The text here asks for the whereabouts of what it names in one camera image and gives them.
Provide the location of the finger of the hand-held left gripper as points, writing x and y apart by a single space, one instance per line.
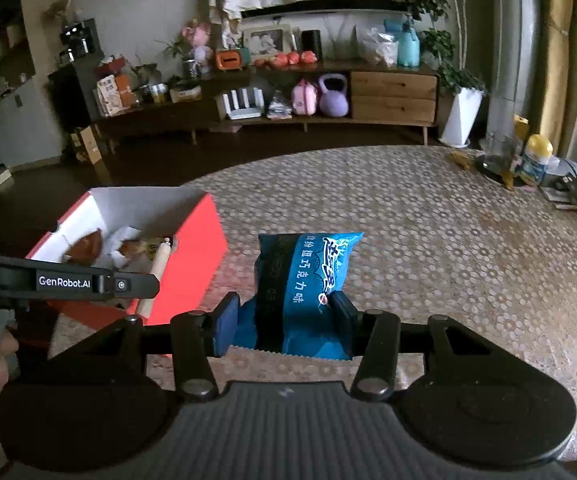
138 285

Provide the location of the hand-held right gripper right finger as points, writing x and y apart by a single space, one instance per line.
343 317

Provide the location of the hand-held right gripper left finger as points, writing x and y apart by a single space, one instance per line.
226 322

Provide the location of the wooden stick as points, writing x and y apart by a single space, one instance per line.
161 257

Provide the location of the orange chips packet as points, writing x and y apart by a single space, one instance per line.
143 247

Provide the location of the blue snack packet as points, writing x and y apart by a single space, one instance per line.
298 280

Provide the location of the brown red snack packet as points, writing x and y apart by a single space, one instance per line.
86 247

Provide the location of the red cardboard box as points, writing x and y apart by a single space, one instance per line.
193 250

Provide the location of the brown cardboard carton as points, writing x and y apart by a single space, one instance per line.
89 145

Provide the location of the grey sideboard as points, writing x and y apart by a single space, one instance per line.
13 125

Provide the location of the white orange carton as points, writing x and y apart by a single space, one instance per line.
107 95

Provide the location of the small cardboard box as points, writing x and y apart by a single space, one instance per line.
186 94

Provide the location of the dark side cabinet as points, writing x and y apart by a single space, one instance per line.
71 90

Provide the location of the dried yellow sprig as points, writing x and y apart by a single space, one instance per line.
461 159

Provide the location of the white router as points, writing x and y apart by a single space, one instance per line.
242 106

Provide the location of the dark round tray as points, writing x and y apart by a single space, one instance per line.
493 170

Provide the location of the stack of booklets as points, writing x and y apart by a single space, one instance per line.
279 107

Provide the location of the red gift box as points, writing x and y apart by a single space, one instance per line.
112 66

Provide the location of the purple kettlebell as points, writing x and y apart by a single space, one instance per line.
333 97

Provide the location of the pink bag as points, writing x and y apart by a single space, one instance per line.
304 99

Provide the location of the wooden TV cabinet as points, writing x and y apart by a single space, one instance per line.
393 95

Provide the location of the glass vase with greenery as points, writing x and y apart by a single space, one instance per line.
183 57

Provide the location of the white planter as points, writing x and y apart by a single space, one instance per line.
461 117

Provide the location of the orange slotted box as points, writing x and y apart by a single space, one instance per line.
228 61

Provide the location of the pink doll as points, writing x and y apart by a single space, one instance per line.
199 45

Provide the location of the black coffee machine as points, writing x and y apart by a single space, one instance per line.
81 40

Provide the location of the yellow lidded canister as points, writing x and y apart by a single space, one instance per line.
535 160

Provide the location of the orange persimmon ornament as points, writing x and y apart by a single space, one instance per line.
294 58
309 57
281 60
261 62

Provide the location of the yellow bottle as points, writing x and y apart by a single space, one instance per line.
520 130

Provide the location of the stack of magazines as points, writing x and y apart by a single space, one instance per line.
570 185

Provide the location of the clear plastic bag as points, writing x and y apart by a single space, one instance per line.
381 47

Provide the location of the dried flower bunch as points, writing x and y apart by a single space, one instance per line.
61 10

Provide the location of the black speaker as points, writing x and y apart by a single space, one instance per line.
312 45

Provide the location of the teal spray bottle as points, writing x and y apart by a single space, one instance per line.
409 45

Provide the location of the blue plastic container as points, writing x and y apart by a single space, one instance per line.
393 25

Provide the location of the green potted tree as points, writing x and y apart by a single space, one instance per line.
438 35

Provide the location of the black television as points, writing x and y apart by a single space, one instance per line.
318 7

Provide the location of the grey standing air conditioner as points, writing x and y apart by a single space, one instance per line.
518 45

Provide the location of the yellow curtain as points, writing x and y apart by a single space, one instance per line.
558 55

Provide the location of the white picture frame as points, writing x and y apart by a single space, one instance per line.
267 41

